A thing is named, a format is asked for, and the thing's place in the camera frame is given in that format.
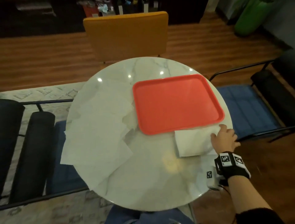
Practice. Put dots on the person's right hand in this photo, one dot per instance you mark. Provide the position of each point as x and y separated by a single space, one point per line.
225 140

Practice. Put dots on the red plastic tray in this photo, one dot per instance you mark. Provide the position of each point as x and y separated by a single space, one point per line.
177 103

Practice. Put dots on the pile of white paper napkins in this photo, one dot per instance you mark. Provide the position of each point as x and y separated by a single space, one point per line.
96 138

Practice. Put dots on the person's right forearm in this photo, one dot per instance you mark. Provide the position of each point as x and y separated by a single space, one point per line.
246 196

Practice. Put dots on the person's legs in blue jeans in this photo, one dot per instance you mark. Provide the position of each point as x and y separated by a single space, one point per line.
138 218

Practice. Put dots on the blue chair with black bolsters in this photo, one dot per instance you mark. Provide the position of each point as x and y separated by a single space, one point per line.
34 150
244 110

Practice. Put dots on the green cushion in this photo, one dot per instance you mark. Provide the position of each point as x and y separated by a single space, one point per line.
249 20

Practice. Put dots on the yellow upholstered chair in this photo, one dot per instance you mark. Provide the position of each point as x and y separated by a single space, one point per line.
126 34

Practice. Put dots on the dark wooden shelf unit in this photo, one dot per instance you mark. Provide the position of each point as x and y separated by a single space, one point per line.
46 25

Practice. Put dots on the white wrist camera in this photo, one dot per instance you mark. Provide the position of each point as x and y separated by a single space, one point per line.
209 175

